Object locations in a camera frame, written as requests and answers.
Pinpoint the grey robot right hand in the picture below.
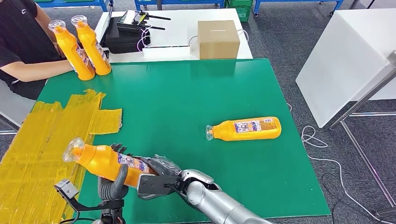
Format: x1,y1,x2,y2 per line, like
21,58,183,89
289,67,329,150
134,154,183,179

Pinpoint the person's left hand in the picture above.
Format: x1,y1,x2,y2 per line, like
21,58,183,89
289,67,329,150
52,41,67,59

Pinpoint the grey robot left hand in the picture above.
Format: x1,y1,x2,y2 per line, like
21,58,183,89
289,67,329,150
98,143,134,201

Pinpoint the orange bottle with clear cap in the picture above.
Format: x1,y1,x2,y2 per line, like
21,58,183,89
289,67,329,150
48,19,96,81
205,116,282,142
63,137,158,189
71,14,112,76

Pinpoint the person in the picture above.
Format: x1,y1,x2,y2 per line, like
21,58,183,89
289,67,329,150
0,0,75,100

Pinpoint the blue metal rack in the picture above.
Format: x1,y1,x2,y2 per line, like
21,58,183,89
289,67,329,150
134,0,226,10
34,0,109,11
253,0,345,16

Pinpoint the green table mat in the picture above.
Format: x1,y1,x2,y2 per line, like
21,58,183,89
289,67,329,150
37,58,332,223

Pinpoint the black carry case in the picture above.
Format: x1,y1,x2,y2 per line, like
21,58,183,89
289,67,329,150
104,16,151,54

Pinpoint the pale grey bench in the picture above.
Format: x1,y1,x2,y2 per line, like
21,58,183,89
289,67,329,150
0,80,37,132

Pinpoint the black remote controller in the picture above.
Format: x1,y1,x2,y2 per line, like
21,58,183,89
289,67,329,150
116,10,172,33

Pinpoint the yellow taped film patch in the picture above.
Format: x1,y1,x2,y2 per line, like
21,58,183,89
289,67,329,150
0,89,123,224

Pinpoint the brown cardboard box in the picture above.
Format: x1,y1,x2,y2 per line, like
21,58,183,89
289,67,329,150
197,20,240,60

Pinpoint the green plastic crate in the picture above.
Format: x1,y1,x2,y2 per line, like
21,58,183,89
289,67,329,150
226,0,254,7
234,5,252,22

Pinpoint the large white table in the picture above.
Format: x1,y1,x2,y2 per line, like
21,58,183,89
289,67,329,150
295,8,396,129

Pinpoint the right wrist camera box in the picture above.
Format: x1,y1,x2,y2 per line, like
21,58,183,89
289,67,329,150
137,174,183,196

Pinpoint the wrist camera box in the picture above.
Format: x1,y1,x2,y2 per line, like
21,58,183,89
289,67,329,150
54,179,80,201
137,174,183,196

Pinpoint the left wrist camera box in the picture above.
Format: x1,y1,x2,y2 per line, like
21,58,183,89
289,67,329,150
54,179,80,201

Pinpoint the white floor cable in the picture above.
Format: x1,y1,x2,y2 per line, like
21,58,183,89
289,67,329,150
286,102,387,224

